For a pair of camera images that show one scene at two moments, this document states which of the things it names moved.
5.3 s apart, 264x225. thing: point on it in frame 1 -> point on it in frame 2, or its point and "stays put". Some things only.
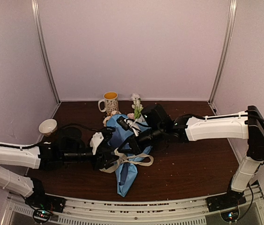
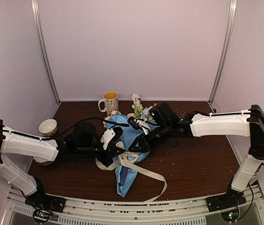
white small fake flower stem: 137,106 stays put
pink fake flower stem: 131,115 stays put
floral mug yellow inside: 111,101 stays put
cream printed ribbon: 143,160 -> 128,158
